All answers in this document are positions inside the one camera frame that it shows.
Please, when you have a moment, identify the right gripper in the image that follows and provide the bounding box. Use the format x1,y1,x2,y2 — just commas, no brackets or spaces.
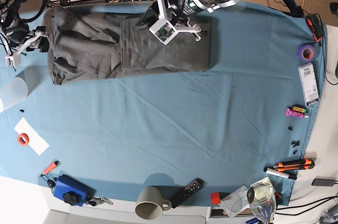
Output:
4,20,50,55

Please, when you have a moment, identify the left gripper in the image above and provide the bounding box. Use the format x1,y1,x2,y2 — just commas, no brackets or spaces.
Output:
136,0,201,42

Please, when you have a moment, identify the grey T-shirt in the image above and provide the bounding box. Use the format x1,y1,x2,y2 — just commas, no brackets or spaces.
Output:
43,6,211,85

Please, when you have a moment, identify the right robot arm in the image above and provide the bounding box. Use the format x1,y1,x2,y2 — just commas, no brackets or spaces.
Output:
1,0,49,55

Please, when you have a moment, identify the frosted plastic cup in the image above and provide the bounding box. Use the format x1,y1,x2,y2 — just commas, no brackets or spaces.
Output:
1,77,28,112

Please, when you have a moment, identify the orange tape roll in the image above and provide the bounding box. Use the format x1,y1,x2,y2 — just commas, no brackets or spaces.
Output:
17,133,30,146

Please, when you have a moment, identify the white paper sheet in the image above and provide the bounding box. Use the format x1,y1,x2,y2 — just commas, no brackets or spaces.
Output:
14,118,49,156

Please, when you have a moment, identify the orange marker pen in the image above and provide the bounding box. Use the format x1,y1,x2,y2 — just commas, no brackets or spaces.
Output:
40,161,59,177

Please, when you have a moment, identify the blue black clamp tool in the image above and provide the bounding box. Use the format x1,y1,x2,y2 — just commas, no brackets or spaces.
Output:
283,0,304,18

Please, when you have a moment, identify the blue table cloth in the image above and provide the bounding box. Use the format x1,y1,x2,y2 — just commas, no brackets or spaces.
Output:
1,2,317,206

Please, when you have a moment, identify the blue block with black knob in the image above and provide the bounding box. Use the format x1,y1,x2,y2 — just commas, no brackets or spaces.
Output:
53,175,89,207

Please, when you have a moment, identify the purple tape roll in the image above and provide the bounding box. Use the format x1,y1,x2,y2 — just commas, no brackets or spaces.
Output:
297,44,315,62

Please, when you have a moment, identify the orange black tape measure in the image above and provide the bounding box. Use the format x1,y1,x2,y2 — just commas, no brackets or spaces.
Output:
306,14,323,42

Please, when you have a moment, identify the metal keys carabiner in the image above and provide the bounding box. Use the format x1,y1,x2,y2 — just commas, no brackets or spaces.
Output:
86,197,113,207

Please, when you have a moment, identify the white labelled package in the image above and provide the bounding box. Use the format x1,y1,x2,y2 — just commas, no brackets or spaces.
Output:
298,62,319,107

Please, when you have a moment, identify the purple glue tube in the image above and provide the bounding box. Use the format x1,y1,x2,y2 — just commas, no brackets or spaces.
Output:
284,108,309,118

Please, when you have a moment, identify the yellow green battery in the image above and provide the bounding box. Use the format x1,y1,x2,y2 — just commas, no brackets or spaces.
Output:
292,105,307,114

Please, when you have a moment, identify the black remote control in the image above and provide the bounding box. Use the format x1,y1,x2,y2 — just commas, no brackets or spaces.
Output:
169,178,205,209

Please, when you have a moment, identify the beige ceramic mug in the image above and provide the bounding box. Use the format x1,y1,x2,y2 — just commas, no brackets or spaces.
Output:
135,186,172,220

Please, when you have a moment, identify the white black marker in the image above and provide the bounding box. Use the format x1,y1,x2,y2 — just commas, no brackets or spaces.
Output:
264,167,297,180

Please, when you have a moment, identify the red cube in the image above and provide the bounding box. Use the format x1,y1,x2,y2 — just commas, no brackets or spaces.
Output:
210,192,221,205

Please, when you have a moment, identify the folded clear plastic bag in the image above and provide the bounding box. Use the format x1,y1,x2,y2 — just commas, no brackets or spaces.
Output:
219,185,250,218

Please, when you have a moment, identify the clear wine glass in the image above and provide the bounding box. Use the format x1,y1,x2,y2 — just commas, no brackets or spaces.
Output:
247,182,277,224

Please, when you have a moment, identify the orange black utility knife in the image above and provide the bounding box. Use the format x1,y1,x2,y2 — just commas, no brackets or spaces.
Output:
273,159,315,172

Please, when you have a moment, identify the black power adapter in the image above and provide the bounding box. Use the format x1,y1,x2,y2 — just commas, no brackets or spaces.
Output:
311,178,337,187

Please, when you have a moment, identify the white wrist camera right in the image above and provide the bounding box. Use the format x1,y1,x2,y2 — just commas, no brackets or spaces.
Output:
5,55,21,68

